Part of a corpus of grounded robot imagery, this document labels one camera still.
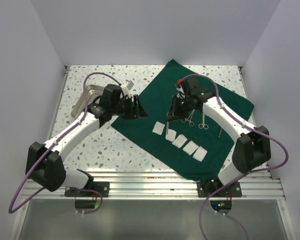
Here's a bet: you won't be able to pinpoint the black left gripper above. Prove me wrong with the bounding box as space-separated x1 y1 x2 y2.
111 94 148 120

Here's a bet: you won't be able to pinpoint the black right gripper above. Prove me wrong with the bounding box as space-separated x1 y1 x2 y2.
167 94 193 122

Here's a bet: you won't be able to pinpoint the steel scalpel handle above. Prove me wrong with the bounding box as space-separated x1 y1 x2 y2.
165 112 169 135

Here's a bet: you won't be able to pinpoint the steel hemostat forceps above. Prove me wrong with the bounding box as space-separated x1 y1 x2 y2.
181 110 195 127

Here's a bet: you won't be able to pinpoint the steel surgical scissors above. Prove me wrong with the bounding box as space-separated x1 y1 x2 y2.
198 113 209 130

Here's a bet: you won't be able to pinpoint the white gauze pad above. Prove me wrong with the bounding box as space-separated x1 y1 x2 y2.
182 141 199 156
172 134 188 149
152 121 165 135
165 128 177 142
193 146 208 162

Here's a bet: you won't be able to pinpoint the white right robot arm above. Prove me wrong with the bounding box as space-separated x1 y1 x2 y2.
166 74 271 197

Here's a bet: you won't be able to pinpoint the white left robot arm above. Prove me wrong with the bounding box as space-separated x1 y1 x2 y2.
25 81 148 197

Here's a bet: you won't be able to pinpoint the green surgical drape cloth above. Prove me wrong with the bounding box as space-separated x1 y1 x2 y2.
112 60 254 181

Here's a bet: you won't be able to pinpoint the stainless steel instrument tray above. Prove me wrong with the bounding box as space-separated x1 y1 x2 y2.
71 84 104 118

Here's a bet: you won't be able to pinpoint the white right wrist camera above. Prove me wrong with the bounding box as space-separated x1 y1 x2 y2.
176 79 186 99

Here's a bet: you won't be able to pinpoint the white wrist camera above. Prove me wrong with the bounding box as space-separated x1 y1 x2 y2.
176 79 186 99
121 80 134 98

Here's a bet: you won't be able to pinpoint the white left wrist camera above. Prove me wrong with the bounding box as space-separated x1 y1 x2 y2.
121 80 134 98

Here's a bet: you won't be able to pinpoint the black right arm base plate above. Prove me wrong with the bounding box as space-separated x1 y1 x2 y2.
196 179 243 198

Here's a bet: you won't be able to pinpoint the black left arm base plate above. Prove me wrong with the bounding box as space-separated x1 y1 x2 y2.
64 181 110 198

